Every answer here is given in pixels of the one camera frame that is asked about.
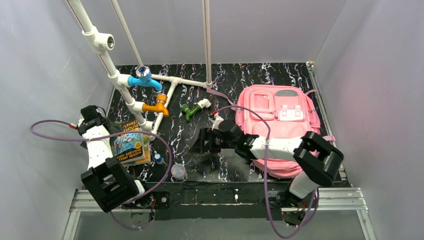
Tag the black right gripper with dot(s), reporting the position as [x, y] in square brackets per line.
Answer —
[205, 141]

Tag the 104-Storey Treehouse book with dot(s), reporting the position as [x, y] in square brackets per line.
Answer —
[128, 147]

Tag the pink student backpack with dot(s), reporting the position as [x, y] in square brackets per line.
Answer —
[288, 111]

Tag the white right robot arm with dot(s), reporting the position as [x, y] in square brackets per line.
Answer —
[318, 159]

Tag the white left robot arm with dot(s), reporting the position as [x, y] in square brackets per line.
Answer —
[106, 179]

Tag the small blue capped bottle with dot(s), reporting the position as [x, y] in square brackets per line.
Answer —
[158, 159]

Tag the orange plastic tap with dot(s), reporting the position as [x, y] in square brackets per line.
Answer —
[161, 100]

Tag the blue plastic tap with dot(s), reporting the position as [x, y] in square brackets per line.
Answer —
[144, 79]

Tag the clear plastic cup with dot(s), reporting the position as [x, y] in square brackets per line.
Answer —
[178, 172]

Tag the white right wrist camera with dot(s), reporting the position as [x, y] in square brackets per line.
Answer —
[216, 119]

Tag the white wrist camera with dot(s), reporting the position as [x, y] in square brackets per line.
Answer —
[216, 119]
[91, 117]

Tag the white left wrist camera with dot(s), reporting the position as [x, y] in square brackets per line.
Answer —
[91, 117]

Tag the black front mounting rail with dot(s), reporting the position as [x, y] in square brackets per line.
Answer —
[213, 200]

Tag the white PVC pipe frame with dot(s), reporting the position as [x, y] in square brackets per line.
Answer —
[141, 33]

